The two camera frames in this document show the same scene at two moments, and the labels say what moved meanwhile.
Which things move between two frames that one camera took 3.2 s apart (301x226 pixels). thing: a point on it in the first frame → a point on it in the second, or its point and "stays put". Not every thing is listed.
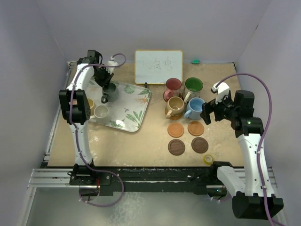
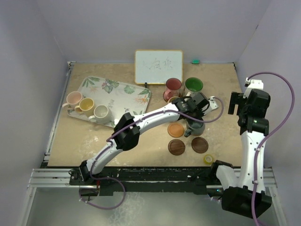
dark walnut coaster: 200,145 stays put
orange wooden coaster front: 175,129 stays put
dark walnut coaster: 176,147 stays put
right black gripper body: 225,109 → 237,99
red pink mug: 173,86 stays put
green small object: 195,61 stays put
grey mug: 110,92 → 194,128
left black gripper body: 103,76 → 197,114
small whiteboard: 156,66 stays put
